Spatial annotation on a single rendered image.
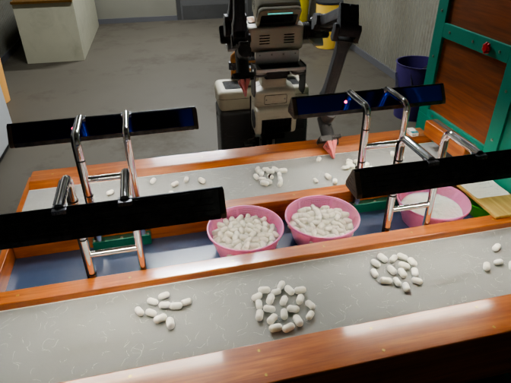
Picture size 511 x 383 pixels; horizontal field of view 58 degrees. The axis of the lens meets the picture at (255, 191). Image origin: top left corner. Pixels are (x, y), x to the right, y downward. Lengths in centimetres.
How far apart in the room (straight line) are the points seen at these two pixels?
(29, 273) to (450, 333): 131
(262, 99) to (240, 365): 158
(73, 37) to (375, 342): 592
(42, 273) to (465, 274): 136
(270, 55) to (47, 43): 469
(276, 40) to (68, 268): 143
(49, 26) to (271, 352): 588
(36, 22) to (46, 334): 558
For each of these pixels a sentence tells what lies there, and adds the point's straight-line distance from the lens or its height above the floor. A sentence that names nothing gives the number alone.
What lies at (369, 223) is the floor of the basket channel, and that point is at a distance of 181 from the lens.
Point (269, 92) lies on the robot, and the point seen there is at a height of 88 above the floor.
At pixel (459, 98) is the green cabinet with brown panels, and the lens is 220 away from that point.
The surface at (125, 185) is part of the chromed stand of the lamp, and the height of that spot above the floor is 112.
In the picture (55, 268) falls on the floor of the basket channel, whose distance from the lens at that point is 171.
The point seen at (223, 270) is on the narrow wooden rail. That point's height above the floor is 76.
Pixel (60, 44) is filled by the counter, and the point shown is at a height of 22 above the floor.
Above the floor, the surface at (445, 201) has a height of 74.
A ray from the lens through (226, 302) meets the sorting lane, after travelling 136.
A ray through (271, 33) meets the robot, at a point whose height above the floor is 118.
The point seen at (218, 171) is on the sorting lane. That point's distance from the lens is 198.
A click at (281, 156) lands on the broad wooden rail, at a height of 75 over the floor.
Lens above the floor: 171
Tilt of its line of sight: 32 degrees down
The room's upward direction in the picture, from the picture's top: 1 degrees counter-clockwise
